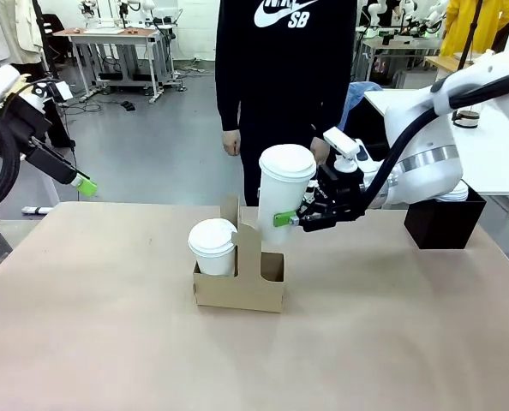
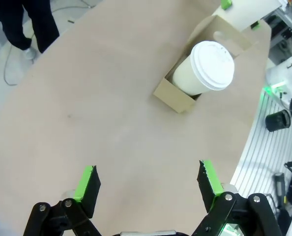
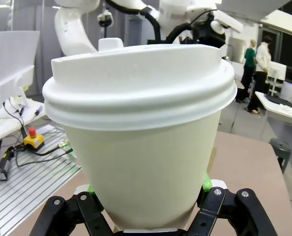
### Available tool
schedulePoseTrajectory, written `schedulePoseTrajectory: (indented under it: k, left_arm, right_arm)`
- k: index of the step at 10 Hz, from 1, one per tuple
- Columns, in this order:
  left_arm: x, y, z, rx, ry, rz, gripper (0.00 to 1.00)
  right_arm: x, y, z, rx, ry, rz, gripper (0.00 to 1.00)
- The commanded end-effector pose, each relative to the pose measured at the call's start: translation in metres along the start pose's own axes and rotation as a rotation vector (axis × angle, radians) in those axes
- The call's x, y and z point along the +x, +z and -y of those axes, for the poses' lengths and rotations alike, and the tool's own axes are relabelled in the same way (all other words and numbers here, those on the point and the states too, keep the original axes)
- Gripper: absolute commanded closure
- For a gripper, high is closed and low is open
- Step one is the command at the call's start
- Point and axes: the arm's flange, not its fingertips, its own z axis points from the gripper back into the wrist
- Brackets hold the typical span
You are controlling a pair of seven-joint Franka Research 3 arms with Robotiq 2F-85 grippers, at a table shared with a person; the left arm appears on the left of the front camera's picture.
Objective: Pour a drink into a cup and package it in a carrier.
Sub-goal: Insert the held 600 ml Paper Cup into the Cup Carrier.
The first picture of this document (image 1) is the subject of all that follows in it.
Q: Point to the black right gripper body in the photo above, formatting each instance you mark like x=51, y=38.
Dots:
x=342, y=192

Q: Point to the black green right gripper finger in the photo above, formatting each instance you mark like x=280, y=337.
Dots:
x=286, y=220
x=311, y=197

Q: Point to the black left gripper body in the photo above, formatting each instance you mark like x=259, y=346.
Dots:
x=23, y=122

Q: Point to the tall white paper cup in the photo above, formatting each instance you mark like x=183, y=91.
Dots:
x=280, y=199

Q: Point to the white lid of tall cup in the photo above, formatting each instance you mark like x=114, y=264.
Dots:
x=286, y=160

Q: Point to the brown cardboard cup carrier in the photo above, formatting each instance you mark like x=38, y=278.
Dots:
x=237, y=295

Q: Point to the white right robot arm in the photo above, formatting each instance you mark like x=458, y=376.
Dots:
x=426, y=128

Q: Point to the white lid of short cup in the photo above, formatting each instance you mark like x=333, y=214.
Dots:
x=211, y=235

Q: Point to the short white paper cup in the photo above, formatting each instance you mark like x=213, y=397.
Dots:
x=213, y=264

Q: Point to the person's left hand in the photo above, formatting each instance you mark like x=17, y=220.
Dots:
x=320, y=150

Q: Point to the person's right hand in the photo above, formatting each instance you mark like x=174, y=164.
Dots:
x=231, y=143

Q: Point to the white tube on floor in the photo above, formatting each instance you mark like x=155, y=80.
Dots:
x=36, y=210

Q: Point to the black tripod pole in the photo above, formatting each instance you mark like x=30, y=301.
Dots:
x=42, y=34

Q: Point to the small black floor object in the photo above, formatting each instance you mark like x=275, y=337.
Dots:
x=128, y=106

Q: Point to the black square box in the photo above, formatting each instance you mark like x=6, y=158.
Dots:
x=434, y=227

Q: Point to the blue cloth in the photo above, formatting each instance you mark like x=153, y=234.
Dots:
x=357, y=92

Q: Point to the stack of white lids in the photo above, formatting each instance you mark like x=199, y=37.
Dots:
x=456, y=194

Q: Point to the person in black hoodie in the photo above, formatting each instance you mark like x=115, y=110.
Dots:
x=280, y=85

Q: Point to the white background workbench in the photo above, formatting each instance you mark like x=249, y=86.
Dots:
x=117, y=37

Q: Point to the large white side table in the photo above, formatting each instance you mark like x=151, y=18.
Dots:
x=494, y=162

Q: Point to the background robot workbench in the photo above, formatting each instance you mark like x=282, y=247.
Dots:
x=400, y=43

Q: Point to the wooden background table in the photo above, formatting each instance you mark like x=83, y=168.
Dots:
x=445, y=64

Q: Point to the black stand pole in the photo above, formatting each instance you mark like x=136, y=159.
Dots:
x=471, y=34

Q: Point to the person in yellow coat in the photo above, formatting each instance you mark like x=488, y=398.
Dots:
x=468, y=25

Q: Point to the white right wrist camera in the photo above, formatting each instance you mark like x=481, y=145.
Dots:
x=342, y=141

